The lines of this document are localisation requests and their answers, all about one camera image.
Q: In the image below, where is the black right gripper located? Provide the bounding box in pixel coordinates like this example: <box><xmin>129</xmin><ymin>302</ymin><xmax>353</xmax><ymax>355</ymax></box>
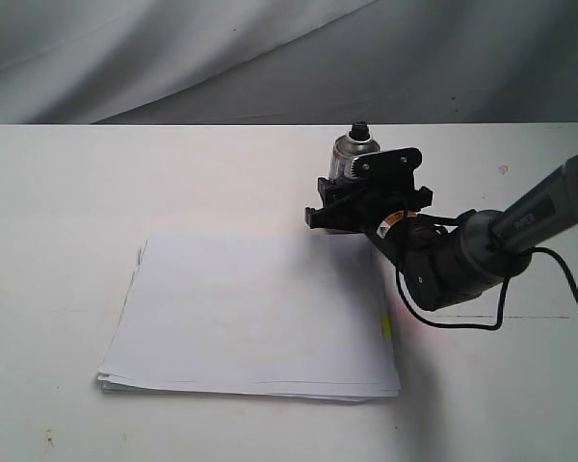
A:
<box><xmin>304</xmin><ymin>177</ymin><xmax>456</xmax><ymax>255</ymax></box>

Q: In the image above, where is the small silver metal can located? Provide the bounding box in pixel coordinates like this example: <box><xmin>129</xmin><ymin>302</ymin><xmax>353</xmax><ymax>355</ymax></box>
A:
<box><xmin>328</xmin><ymin>121</ymin><xmax>381</xmax><ymax>180</ymax></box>

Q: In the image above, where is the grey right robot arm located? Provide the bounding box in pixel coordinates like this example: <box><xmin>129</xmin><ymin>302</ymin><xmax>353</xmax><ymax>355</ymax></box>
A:
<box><xmin>305</xmin><ymin>147</ymin><xmax>578</xmax><ymax>312</ymax></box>

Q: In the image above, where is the yellow sticky tab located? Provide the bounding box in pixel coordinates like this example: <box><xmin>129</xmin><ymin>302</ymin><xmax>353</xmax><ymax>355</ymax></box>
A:
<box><xmin>381</xmin><ymin>314</ymin><xmax>392</xmax><ymax>341</ymax></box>

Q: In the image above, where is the white paper stack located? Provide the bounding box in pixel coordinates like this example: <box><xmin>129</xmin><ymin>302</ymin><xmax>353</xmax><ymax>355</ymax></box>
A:
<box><xmin>97</xmin><ymin>235</ymin><xmax>401</xmax><ymax>401</ymax></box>

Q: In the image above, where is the white backdrop cloth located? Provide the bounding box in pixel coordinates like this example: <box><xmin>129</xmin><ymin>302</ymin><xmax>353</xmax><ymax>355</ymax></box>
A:
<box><xmin>0</xmin><ymin>1</ymin><xmax>578</xmax><ymax>124</ymax></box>

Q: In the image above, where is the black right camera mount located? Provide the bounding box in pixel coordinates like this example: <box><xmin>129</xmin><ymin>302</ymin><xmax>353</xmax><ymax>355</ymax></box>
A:
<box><xmin>349</xmin><ymin>147</ymin><xmax>422</xmax><ymax>193</ymax></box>

